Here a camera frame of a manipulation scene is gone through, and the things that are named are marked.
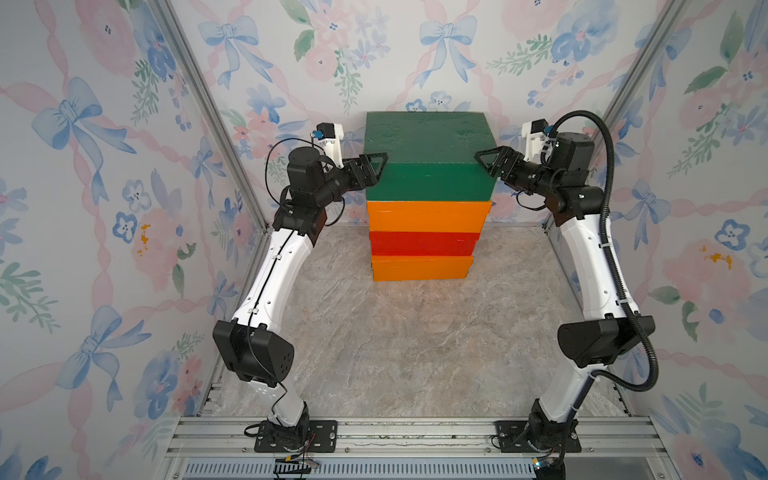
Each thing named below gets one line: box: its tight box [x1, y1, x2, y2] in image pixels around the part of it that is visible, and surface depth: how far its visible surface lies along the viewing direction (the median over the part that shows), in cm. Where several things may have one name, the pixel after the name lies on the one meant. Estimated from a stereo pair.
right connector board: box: [531, 456, 566, 480], surface depth 72 cm
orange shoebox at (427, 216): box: [367, 201, 493, 232], surface depth 81 cm
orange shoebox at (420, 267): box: [371, 255, 474, 282], surface depth 105 cm
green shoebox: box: [365, 112, 499, 202], surface depth 77 cm
